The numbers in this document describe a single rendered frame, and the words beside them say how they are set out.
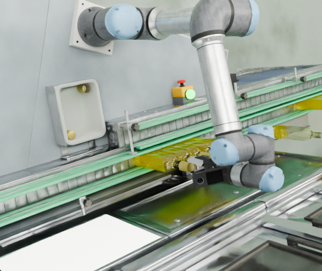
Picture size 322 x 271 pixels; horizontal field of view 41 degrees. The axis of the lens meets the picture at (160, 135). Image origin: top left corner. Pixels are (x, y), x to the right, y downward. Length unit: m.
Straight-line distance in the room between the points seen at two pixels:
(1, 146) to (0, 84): 0.21
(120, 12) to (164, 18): 0.15
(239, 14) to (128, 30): 0.43
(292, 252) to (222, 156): 0.33
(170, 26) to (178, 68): 0.52
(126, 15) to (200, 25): 0.40
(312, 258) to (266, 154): 0.30
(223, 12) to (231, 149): 0.38
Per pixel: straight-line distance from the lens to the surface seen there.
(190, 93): 1.91
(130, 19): 1.54
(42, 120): 1.65
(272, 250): 1.27
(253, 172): 1.28
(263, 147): 1.24
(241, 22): 1.30
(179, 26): 1.47
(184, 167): 1.49
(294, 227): 1.35
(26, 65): 1.63
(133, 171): 1.67
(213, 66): 1.18
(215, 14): 1.22
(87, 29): 1.65
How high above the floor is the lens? 2.26
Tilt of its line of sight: 51 degrees down
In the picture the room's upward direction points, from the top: 97 degrees clockwise
